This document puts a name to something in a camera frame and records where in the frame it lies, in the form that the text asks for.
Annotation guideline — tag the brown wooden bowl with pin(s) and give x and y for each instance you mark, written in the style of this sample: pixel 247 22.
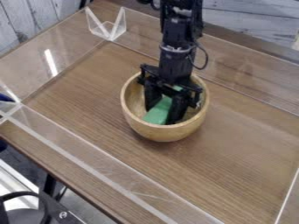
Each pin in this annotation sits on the brown wooden bowl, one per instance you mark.
pixel 163 132

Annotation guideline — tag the clear acrylic enclosure wall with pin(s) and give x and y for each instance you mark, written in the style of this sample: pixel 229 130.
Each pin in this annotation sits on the clear acrylic enclosure wall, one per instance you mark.
pixel 229 173

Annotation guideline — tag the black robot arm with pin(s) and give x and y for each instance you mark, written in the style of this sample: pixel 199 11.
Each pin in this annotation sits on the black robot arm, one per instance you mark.
pixel 180 24

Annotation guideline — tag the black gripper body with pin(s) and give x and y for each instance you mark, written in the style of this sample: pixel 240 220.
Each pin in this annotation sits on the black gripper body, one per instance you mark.
pixel 172 75

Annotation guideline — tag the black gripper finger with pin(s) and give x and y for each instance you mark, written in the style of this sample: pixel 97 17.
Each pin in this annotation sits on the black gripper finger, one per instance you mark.
pixel 177 108
pixel 152 95

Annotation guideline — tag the green rectangular block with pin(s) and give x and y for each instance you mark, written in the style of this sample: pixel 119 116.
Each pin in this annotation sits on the green rectangular block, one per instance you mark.
pixel 157 113

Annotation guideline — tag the black table leg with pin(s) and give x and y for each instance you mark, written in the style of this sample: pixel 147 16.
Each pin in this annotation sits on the black table leg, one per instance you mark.
pixel 49 185

